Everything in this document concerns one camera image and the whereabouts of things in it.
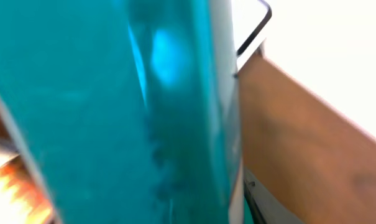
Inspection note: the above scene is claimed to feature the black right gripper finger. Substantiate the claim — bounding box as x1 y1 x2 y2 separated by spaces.
243 168 303 224

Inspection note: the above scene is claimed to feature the teal mouthwash bottle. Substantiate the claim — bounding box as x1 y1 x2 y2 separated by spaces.
0 0 244 223

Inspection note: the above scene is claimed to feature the small orange tissue pack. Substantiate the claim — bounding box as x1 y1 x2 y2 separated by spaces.
0 157 55 224

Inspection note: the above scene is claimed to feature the white barcode scanner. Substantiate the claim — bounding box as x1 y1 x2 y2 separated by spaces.
231 0 272 70

